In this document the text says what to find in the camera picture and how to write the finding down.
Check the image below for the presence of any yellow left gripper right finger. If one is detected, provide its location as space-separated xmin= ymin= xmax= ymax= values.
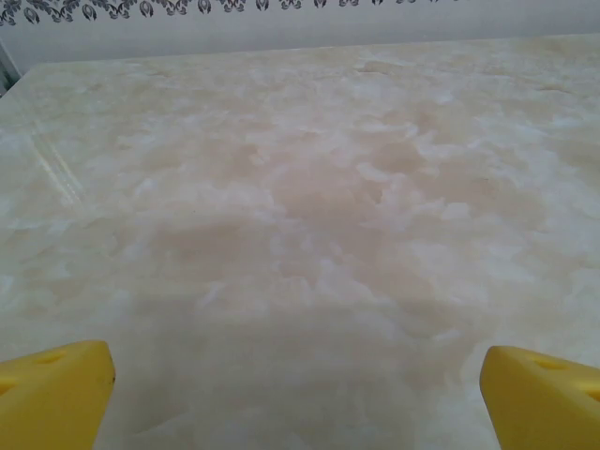
xmin=482 ymin=345 xmax=600 ymax=450

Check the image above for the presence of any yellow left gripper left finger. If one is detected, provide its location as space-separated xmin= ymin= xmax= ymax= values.
xmin=0 ymin=340 xmax=116 ymax=450

